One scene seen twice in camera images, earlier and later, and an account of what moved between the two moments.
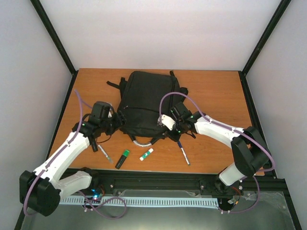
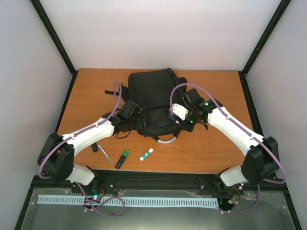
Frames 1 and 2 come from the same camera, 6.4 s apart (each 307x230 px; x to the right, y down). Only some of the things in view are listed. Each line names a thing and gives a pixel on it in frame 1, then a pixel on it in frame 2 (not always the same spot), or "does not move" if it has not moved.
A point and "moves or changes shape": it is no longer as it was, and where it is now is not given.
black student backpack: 140,96 moves or changes shape
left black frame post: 56,40 does not move
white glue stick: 143,156 does not move
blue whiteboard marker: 183,153 to 173,119
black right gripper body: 176,137 to 190,126
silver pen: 105,154 does not move
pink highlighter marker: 94,146 does not move
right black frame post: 254,53 does not move
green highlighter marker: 122,159 does not move
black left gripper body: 112,126 to 141,123
